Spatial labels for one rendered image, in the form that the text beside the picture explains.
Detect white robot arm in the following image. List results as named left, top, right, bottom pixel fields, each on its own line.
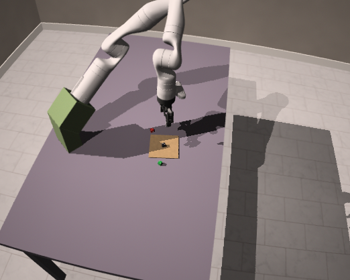
left=71, top=0, right=190, bottom=104

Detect brown flat mat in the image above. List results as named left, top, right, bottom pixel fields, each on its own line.
left=149, top=135, right=178, bottom=159

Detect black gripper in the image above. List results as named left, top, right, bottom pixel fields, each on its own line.
left=157, top=96, right=176, bottom=127

